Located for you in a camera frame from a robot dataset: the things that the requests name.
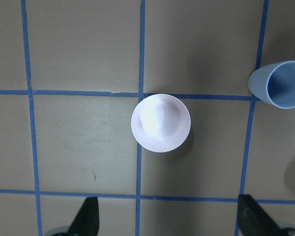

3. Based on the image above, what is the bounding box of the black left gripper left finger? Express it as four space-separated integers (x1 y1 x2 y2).
67 197 100 236

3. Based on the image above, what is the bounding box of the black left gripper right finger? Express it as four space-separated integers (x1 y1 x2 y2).
237 194 285 236

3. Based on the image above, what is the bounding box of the blue cup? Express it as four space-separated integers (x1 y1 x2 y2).
248 60 295 109

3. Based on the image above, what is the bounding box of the pink bowl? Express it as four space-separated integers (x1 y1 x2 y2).
131 94 191 153

